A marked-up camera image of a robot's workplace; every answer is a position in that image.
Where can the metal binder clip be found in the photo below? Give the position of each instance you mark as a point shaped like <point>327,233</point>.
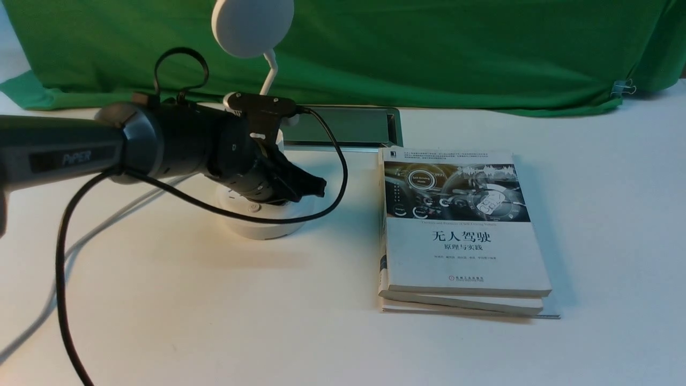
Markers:
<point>623,87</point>

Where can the white desk lamp with sockets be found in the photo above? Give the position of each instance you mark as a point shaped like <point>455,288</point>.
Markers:
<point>246,29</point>

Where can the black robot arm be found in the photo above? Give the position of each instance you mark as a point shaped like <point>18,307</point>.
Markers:
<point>164,141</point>

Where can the white self-driving textbook top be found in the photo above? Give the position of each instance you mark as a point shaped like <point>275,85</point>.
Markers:
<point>456,223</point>

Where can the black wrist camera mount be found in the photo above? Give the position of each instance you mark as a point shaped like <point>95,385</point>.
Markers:
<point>264,113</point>

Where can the metal desk cable tray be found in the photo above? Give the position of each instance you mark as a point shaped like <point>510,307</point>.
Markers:
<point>355,129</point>

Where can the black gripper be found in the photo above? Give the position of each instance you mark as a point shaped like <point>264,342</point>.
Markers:
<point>258,172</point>

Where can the green backdrop cloth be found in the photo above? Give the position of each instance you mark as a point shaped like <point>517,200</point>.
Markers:
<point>528,58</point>

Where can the white book underneath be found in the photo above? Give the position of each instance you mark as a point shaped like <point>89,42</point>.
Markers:
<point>468,306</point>

